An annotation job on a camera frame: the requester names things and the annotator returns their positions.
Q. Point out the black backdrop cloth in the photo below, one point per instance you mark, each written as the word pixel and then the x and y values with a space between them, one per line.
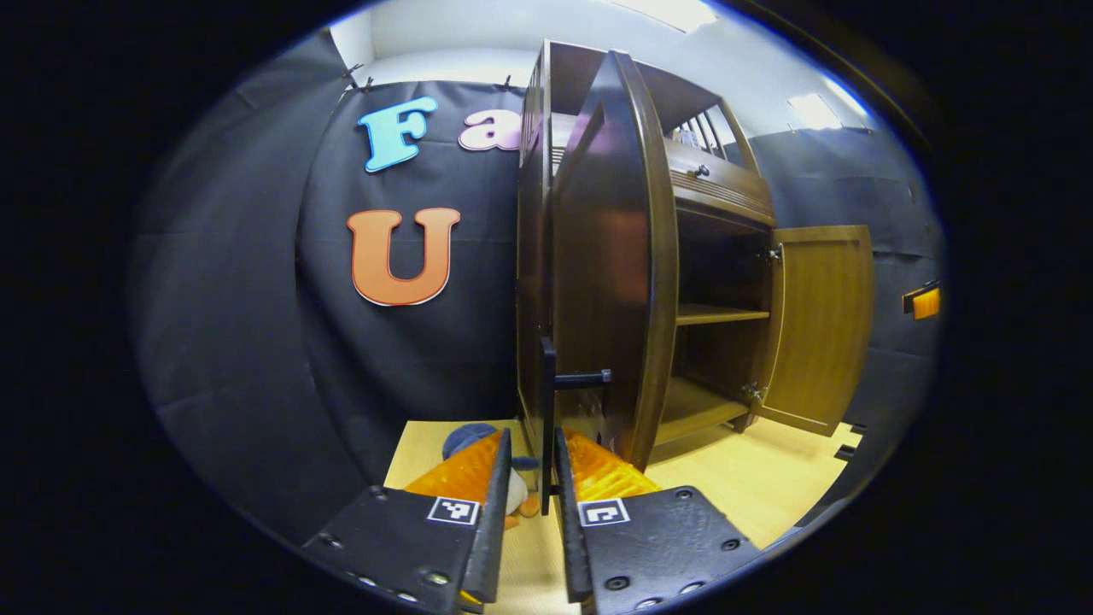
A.
pixel 256 342

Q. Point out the wooden inner shelf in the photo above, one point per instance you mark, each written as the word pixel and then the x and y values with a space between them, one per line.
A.
pixel 717 314

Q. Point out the wooden double-door shoe cabinet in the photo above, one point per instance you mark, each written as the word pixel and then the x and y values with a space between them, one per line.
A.
pixel 531 256

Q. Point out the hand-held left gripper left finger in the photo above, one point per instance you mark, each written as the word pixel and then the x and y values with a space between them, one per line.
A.
pixel 410 547

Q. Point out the wooden shoe cabinet door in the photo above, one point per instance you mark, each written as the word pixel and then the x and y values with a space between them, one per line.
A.
pixel 610 256
pixel 820 325

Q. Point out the penguin plush toy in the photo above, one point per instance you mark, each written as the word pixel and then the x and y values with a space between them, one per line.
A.
pixel 465 437

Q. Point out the ceiling light panel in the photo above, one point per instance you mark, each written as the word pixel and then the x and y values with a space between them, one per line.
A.
pixel 670 13
pixel 814 111

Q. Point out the wooden cabinet drawer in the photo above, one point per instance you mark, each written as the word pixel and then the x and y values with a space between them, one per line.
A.
pixel 721 188

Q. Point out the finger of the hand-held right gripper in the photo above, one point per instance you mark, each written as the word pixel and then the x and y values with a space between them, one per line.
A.
pixel 926 303

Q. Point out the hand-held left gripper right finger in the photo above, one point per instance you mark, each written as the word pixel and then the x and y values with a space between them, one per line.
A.
pixel 657 547

